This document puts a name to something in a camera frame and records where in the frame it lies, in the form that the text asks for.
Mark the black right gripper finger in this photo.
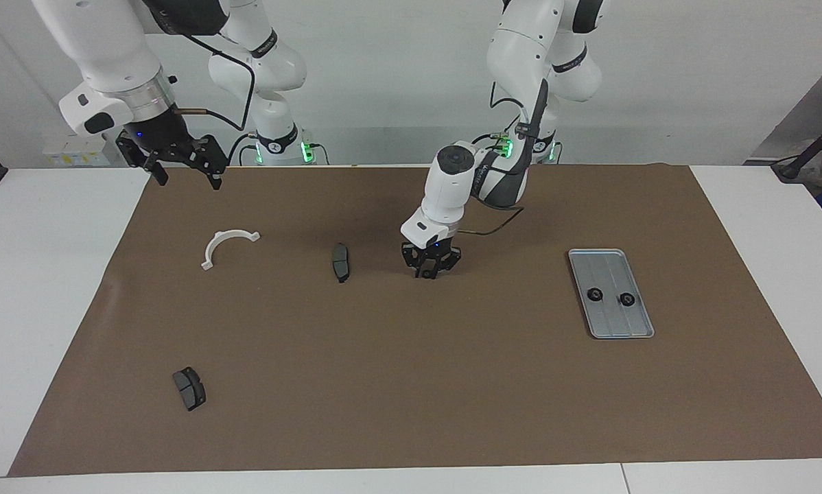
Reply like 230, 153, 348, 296
116, 133, 169, 188
191, 134, 226, 191

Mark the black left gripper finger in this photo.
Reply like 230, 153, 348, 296
401, 244, 426, 280
432, 248, 462, 279

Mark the silver metal tray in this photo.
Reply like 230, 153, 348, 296
567, 248, 656, 340

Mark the white cardboard box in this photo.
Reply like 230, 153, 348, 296
43, 132, 125, 167

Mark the long grey brake pad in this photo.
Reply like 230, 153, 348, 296
331, 242, 351, 283

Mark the brown table mat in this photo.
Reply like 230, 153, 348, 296
8, 163, 822, 478

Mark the short grey brake pad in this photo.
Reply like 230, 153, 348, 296
172, 366, 207, 412

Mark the black pole stand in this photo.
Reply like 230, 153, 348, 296
771, 108, 822, 183

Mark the black base cable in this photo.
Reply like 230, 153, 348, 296
460, 130, 501, 165
226, 132, 255, 167

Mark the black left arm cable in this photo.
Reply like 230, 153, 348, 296
460, 79, 556, 237

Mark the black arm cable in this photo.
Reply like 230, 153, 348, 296
460, 79, 556, 237
178, 31, 257, 131

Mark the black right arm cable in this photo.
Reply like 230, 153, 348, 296
178, 31, 257, 131

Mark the white curved plastic bracket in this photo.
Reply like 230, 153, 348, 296
200, 229, 261, 271

